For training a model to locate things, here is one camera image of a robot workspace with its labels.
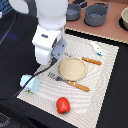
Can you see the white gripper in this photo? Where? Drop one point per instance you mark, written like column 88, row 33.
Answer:
column 48, row 43

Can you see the white toy fish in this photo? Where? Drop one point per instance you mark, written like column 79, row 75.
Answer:
column 96, row 48

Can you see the red toy tomato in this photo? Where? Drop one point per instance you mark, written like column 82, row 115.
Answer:
column 63, row 105

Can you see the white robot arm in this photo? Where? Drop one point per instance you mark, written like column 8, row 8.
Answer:
column 51, row 15

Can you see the beige round plate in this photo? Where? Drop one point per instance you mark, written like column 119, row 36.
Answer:
column 73, row 69

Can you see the small grey pot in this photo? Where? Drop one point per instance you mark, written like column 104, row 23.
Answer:
column 74, row 10

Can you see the woven beige placemat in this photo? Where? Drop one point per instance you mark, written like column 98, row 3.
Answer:
column 85, row 106

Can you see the large grey pot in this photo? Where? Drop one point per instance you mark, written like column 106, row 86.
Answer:
column 95, row 15

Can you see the beige bowl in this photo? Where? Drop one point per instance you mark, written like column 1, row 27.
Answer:
column 124, row 16

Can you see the wooden handled fork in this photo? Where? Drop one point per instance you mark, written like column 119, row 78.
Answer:
column 74, row 84

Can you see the wooden handled knife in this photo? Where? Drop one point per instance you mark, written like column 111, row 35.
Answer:
column 85, row 59

